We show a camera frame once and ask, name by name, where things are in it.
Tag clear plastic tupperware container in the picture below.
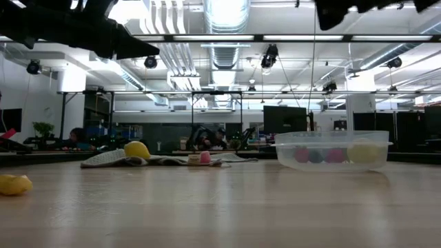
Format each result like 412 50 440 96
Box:
271 130 394 173

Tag red angled object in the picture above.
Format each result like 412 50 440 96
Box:
0 128 17 141

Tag elongated yellow toy produce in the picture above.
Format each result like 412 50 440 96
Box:
0 174 34 196

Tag person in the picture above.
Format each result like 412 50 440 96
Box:
212 127 229 151
67 127 92 151

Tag green potted plant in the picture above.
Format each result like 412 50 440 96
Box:
33 121 55 138

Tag grey-blue waffle cloth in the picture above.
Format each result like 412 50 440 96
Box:
80 148 258 169

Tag black background station frame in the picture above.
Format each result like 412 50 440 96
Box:
57 90 116 138
191 90 244 138

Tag large black monitor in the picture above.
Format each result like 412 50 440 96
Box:
263 105 307 136

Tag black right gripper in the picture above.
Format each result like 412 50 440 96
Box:
315 0 441 32

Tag silver ceiling duct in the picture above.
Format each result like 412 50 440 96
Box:
203 0 252 72

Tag black wall monitor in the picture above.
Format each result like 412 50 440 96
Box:
0 108 23 134

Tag yellow toy lemon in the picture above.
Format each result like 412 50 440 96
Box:
347 139 380 165
123 141 152 160

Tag black partition panels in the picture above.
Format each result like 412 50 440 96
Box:
353 105 441 152

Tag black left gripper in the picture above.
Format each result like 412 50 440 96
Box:
0 0 161 61

